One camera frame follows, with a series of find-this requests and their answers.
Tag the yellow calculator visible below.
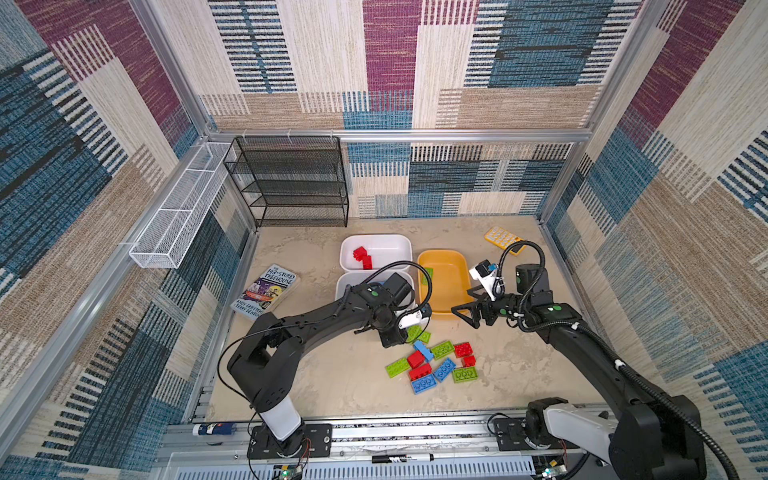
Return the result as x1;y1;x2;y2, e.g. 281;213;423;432
484;227;522;250

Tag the yellow plastic bin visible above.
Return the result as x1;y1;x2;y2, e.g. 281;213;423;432
417;249;472;320

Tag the blue diagonal brick right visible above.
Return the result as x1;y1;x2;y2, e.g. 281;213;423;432
433;358;456;383

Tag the white plastic bin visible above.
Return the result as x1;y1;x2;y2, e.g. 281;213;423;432
339;234;413;271
334;270;415;300

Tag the colourful paperback book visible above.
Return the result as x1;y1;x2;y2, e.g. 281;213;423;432
231;264;300;320

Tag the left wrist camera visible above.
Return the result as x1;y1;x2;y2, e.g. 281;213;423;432
398;303;432;330

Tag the red long centre brick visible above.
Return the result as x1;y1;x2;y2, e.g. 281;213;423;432
408;363;432;381

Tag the black wire shelf rack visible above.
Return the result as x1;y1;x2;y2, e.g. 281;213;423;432
223;136;350;227

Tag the red centre square brick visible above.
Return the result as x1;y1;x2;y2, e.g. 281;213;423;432
406;351;426;369

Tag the blue brick bottom centre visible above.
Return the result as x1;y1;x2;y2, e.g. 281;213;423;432
411;374;438;395

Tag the near white plastic bin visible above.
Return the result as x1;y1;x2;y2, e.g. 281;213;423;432
334;270;415;300

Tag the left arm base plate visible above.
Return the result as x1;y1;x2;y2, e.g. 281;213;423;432
247;423;333;460

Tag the blue white marker pen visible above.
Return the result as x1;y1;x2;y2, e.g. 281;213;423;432
192;422;238;437

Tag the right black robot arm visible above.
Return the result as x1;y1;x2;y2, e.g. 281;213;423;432
452;261;707;479

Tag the white wire mesh basket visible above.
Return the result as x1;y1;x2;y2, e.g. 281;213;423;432
129;142;229;269

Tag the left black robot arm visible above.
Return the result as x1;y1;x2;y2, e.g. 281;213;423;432
226;273;414;455

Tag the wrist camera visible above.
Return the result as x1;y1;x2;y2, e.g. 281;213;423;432
398;303;432;330
469;260;505;300

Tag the black marker on rail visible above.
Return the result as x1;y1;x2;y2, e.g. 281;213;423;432
371;453;435;464

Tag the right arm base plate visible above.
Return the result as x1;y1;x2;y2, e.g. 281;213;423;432
486;415;580;452

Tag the far white plastic bin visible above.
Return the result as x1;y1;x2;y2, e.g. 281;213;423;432
339;234;413;271

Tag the green brick top tall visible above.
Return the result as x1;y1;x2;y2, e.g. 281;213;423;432
406;325;423;343

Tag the light blue centre brick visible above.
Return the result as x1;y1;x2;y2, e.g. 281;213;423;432
413;340;434;362

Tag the green diagonal long brick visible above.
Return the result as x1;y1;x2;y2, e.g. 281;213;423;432
385;358;411;378

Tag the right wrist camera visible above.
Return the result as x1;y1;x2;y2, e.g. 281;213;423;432
469;260;505;300

